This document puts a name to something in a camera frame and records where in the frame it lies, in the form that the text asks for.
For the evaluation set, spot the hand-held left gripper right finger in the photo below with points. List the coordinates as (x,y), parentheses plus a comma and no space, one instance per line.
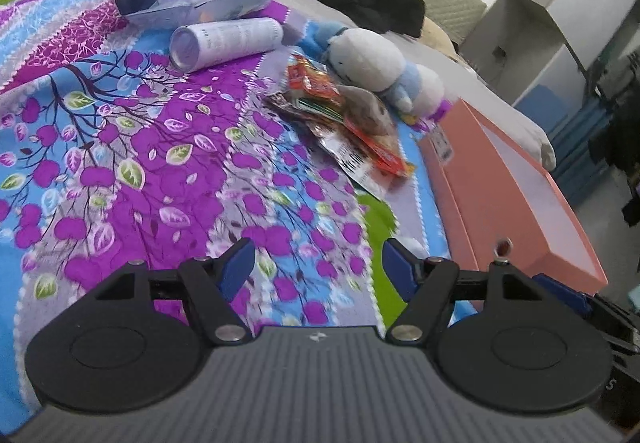
(400,268)

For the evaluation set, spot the white spray bottle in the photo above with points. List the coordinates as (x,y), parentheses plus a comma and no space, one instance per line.
(225,40)

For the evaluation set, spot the pink cardboard box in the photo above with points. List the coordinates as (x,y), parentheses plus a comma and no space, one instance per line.
(500,203)

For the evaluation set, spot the white blue plush toy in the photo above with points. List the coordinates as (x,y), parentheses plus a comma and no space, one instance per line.
(365,58)

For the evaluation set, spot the blue padded board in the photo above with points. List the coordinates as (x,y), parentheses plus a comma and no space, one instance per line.
(550,98)

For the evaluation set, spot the silver snack packet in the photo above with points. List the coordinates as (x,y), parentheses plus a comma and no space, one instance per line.
(350,158)

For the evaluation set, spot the white cabinet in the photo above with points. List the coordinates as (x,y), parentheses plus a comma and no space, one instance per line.
(530,48)

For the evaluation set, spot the clear packet of brown snacks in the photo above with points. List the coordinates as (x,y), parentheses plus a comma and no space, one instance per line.
(370,110)

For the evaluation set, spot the red label snack packet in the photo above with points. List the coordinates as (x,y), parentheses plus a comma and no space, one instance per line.
(312,83)

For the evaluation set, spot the brown strip snack packet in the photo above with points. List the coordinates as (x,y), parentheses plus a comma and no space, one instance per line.
(300,108)

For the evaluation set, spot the purple floral bedsheet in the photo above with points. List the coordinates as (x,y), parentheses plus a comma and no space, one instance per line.
(125,173)

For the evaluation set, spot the hanging dark garment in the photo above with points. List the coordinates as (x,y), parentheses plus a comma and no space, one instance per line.
(620,138)

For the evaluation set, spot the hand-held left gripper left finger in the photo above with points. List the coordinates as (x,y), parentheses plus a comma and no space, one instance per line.
(237,268)

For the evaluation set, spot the large red snack packet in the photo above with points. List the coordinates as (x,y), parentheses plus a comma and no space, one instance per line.
(385,153)

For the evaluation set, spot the beige cushion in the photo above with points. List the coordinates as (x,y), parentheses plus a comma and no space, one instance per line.
(440,38)

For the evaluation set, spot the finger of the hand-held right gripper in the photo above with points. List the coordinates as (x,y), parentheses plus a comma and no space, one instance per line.
(565,295)

